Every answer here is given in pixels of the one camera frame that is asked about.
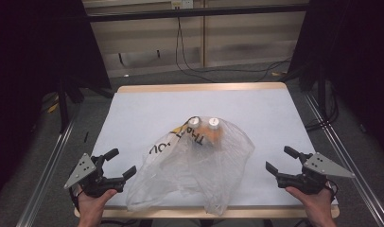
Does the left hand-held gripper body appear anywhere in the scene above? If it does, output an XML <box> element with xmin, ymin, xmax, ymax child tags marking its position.
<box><xmin>63</xmin><ymin>152</ymin><xmax>125</xmax><ymax>199</ymax></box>

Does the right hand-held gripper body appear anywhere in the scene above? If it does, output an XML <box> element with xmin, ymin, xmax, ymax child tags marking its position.
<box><xmin>276</xmin><ymin>152</ymin><xmax>356</xmax><ymax>195</ymax></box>

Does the clear printed plastic bag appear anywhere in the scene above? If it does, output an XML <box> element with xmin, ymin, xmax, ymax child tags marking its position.
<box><xmin>126</xmin><ymin>115</ymin><xmax>256</xmax><ymax>218</ymax></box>

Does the person's right hand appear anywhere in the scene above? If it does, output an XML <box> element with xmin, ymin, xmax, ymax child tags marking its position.
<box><xmin>285</xmin><ymin>186</ymin><xmax>335</xmax><ymax>221</ymax></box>

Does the person's left hand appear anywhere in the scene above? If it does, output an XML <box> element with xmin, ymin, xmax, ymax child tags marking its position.
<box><xmin>78</xmin><ymin>188</ymin><xmax>118</xmax><ymax>221</ymax></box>

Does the black metal stand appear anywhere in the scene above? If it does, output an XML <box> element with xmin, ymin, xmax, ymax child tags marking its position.
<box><xmin>305</xmin><ymin>64</ymin><xmax>340</xmax><ymax>131</ymax></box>
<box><xmin>56</xmin><ymin>74</ymin><xmax>72</xmax><ymax>134</ymax></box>

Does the orange bottle with white cap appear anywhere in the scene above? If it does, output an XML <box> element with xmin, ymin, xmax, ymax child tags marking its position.
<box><xmin>206</xmin><ymin>116</ymin><xmax>225</xmax><ymax>146</ymax></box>
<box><xmin>187</xmin><ymin>115</ymin><xmax>207</xmax><ymax>148</ymax></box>

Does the black curtain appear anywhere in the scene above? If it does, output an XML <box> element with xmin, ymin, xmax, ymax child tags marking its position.
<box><xmin>288</xmin><ymin>0</ymin><xmax>384</xmax><ymax>159</ymax></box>
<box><xmin>0</xmin><ymin>0</ymin><xmax>112</xmax><ymax>202</ymax></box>

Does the black horizontal bar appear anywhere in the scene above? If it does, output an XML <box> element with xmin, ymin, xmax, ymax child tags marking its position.
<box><xmin>85</xmin><ymin>3</ymin><xmax>310</xmax><ymax>23</ymax></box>

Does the metal floor rail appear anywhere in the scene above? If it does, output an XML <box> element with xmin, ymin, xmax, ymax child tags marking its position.
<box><xmin>303</xmin><ymin>91</ymin><xmax>384</xmax><ymax>227</ymax></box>
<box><xmin>15</xmin><ymin>114</ymin><xmax>79</xmax><ymax>227</ymax></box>

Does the black hanging cable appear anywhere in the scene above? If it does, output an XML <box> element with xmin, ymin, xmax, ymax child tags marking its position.
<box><xmin>175</xmin><ymin>16</ymin><xmax>292</xmax><ymax>83</ymax></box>

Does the white wall power outlet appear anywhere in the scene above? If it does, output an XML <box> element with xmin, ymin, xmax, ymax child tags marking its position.
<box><xmin>170</xmin><ymin>0</ymin><xmax>194</xmax><ymax>10</ymax></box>

